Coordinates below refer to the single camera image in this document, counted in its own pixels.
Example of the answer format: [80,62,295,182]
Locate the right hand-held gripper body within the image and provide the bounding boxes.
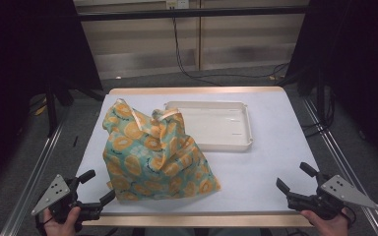
[286,172,378,221]

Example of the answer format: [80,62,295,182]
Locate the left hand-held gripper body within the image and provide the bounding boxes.
[31,174,103,232]

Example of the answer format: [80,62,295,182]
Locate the orange slice print tote bag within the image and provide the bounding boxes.
[101,97,221,203]

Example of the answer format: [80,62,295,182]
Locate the white plastic tray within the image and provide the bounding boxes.
[162,100,254,152]

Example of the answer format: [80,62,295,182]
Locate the person's left hand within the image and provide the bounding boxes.
[42,206,83,236]

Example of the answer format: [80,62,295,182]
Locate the person's right hand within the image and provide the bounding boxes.
[299,207,350,236]

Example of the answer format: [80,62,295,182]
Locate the white table mat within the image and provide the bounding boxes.
[75,90,323,214]

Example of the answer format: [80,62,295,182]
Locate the black metal stand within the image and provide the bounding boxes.
[314,75,327,122]
[43,87,60,137]

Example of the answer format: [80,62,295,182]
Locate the dark curtain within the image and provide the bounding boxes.
[283,0,378,171]
[0,0,103,198]

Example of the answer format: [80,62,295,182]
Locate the black horizontal bar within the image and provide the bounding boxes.
[78,5,309,23]

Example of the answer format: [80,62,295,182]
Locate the metal floor rail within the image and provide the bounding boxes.
[301,97,378,236]
[0,117,67,236]

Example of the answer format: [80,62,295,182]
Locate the right hand-held gripper black cable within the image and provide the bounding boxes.
[341,205,358,230]

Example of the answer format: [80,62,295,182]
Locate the hand-held gripper black cable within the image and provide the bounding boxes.
[33,212,52,236]
[341,205,358,230]

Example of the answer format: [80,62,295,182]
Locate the left hand-held gripper black cable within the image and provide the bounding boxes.
[33,212,52,236]

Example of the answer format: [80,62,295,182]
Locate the black floor cables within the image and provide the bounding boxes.
[299,85,338,139]

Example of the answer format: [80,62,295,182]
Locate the black hanging wall cable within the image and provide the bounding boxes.
[171,17,291,87]

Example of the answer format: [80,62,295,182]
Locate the white wall outlet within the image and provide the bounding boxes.
[165,0,190,10]

